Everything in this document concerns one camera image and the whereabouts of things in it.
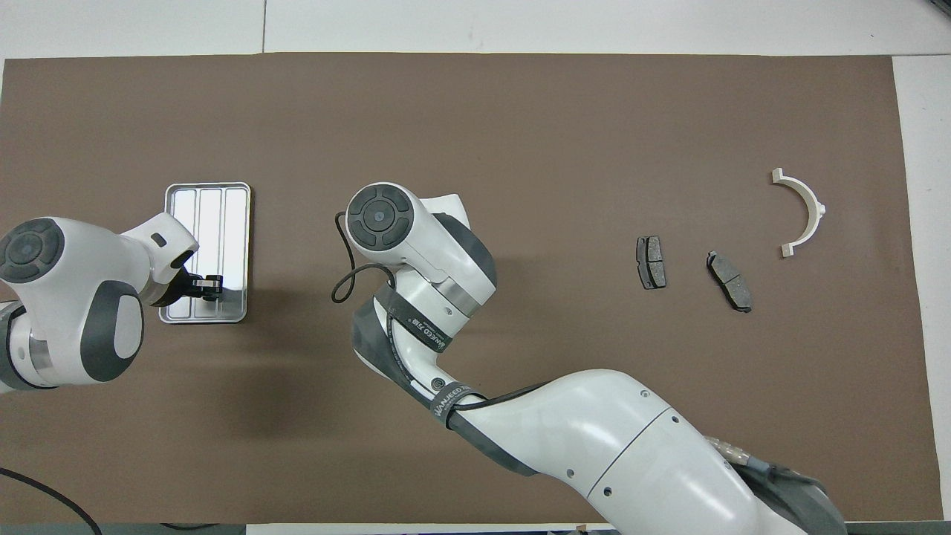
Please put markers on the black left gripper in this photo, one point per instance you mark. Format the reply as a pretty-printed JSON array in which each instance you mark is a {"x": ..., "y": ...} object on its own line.
[{"x": 178, "y": 288}]

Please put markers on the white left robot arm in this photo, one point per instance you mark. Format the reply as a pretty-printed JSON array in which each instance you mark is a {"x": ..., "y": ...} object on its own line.
[{"x": 67, "y": 297}]

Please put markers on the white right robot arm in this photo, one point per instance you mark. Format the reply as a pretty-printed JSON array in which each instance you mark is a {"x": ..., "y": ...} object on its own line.
[{"x": 594, "y": 431}]

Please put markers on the silver ribbed metal tray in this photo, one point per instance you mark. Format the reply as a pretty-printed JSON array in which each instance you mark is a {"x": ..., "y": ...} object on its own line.
[{"x": 223, "y": 223}]

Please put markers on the brown table mat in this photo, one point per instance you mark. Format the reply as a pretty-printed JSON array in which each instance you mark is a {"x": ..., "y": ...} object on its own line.
[{"x": 475, "y": 111}]

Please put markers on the dark grey brake pad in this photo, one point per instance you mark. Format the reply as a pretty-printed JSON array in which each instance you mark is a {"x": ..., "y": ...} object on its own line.
[
  {"x": 729, "y": 281},
  {"x": 651, "y": 261}
]

